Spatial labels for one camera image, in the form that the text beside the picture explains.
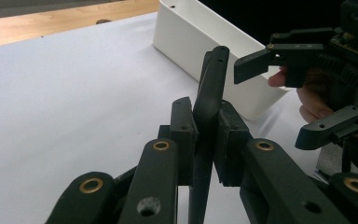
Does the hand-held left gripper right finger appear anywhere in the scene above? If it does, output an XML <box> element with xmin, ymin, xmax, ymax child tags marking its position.
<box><xmin>213</xmin><ymin>100</ymin><xmax>254</xmax><ymax>188</ymax></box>

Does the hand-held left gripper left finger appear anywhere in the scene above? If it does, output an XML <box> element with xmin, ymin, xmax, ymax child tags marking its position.
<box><xmin>158</xmin><ymin>96</ymin><xmax>199</xmax><ymax>188</ymax></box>

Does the black smartphone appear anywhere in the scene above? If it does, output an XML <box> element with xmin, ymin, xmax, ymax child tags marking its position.
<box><xmin>188</xmin><ymin>46</ymin><xmax>231</xmax><ymax>224</ymax></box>

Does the white plastic box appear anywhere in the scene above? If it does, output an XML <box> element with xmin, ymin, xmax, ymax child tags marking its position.
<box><xmin>152</xmin><ymin>0</ymin><xmax>290</xmax><ymax>121</ymax></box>

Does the white board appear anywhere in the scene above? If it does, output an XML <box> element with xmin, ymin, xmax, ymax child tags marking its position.
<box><xmin>0</xmin><ymin>12</ymin><xmax>358</xmax><ymax>224</ymax></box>

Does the wooden table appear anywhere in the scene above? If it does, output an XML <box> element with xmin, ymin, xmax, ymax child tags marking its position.
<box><xmin>0</xmin><ymin>0</ymin><xmax>160</xmax><ymax>49</ymax></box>

